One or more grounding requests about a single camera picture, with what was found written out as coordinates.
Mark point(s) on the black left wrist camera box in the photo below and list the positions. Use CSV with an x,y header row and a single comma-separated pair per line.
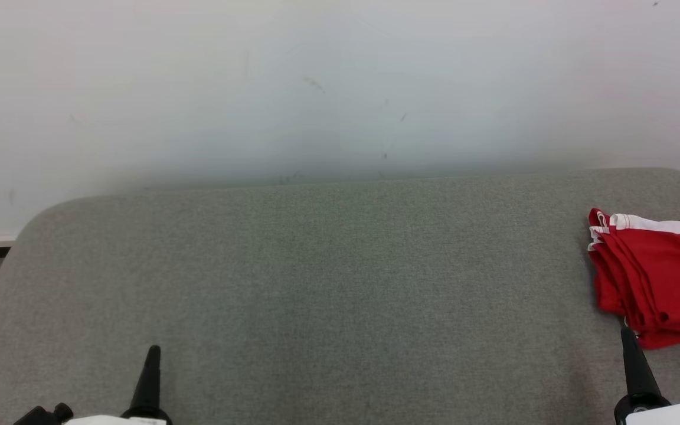
x,y
45,416

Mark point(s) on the red Bulls jersey white sleeves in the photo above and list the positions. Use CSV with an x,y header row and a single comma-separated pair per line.
x,y
595,219

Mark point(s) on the grey fabric sofa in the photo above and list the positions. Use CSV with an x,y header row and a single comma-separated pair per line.
x,y
316,283

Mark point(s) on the red shorts white trim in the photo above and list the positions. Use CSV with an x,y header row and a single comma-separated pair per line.
x,y
664,283

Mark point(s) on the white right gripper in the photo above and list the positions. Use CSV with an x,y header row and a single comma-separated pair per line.
x,y
676,414

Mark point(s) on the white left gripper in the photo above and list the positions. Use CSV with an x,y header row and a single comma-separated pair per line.
x,y
115,421

